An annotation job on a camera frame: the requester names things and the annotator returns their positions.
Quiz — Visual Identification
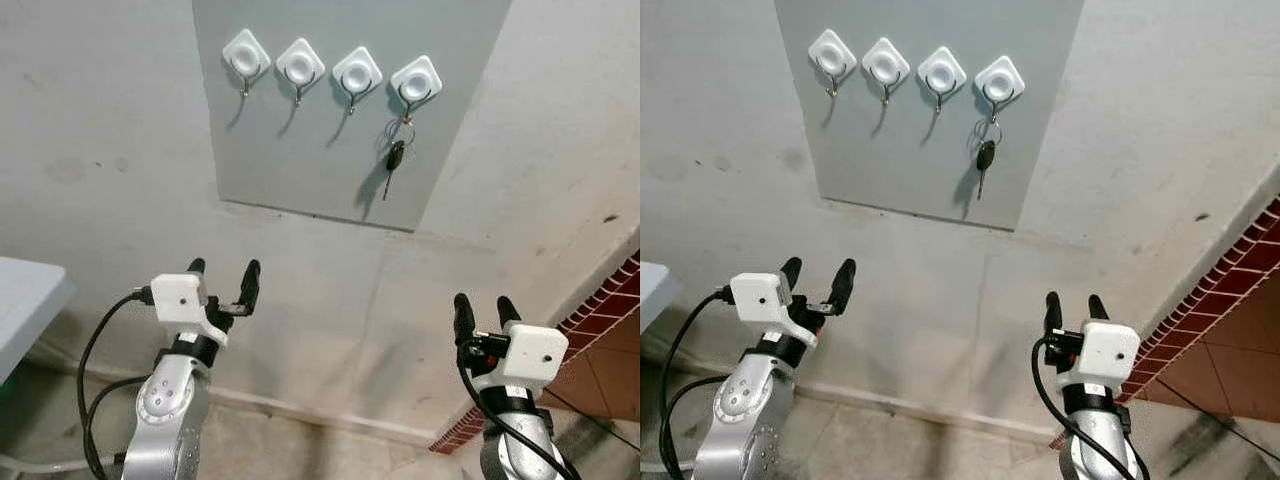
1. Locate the black headed key with ring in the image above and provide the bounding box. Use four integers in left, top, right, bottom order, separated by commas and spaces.
975, 117, 1004, 202
382, 116, 417, 202

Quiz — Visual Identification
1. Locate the white plastic table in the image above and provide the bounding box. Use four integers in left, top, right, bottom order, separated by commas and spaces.
0, 257, 77, 386
640, 262, 674, 336

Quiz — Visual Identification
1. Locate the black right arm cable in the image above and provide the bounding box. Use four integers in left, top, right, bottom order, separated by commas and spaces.
1031, 338, 1141, 480
456, 340, 573, 480

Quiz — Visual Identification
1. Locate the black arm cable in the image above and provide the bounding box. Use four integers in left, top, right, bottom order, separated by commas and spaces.
1031, 338, 1141, 480
660, 286, 736, 480
456, 340, 573, 480
78, 286, 157, 480

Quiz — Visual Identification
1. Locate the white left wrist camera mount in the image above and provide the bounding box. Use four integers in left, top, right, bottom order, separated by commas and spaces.
730, 272, 819, 348
150, 273, 229, 348

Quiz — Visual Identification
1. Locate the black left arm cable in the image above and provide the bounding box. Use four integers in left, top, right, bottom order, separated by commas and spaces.
78, 286, 157, 480
660, 286, 736, 480

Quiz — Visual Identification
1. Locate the red tiled wall edging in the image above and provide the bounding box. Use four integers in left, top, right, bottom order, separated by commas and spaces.
1048, 195, 1280, 449
430, 250, 641, 456

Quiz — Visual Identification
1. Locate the black floor cable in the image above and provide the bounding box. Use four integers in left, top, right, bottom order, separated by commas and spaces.
545, 385, 641, 449
1180, 378, 1280, 443

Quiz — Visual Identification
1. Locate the grey wall board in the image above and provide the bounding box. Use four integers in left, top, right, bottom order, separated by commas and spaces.
773, 0, 1086, 231
192, 0, 513, 233

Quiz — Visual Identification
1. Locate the white square wall hook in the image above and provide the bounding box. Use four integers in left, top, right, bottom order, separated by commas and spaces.
390, 55, 444, 121
808, 28, 858, 98
332, 46, 384, 114
974, 55, 1026, 121
917, 46, 968, 113
275, 38, 326, 106
862, 37, 912, 105
222, 28, 272, 98

